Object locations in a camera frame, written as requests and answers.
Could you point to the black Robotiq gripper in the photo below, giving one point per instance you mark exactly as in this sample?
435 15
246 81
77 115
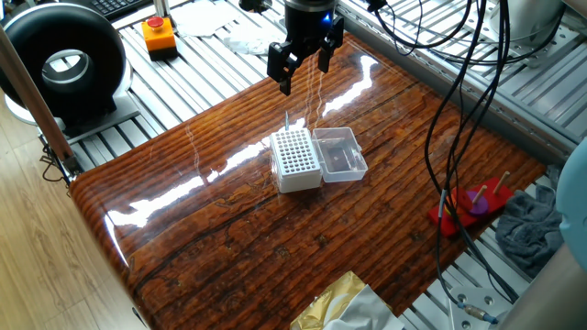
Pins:
305 27

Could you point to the white pipette tip box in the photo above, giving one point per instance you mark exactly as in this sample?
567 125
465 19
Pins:
298 160

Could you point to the crumpled white cloth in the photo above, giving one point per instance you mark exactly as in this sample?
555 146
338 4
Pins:
250 39

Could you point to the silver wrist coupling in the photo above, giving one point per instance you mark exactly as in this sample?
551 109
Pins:
309 3

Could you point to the small black knob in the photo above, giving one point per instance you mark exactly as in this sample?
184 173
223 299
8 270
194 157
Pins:
254 4

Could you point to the white paper sheet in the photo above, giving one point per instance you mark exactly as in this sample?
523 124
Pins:
202 18

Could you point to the orange emergency stop button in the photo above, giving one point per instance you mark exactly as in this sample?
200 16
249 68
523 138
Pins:
158 39

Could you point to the black keyboard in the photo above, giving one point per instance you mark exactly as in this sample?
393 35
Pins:
114 7

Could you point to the silver mounting plate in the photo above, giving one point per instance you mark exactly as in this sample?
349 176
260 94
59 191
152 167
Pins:
527 18

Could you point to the gold tissue pack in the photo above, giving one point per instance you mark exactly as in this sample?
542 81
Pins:
330 302

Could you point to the grey cloth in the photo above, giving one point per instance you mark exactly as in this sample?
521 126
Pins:
527 229

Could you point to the silver metal post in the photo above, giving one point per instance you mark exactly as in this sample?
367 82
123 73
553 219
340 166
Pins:
161 9

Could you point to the brown frame bar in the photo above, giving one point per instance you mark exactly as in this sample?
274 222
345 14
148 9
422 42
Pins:
27 87

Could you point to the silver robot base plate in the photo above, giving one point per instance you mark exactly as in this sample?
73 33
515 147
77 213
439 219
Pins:
481 302

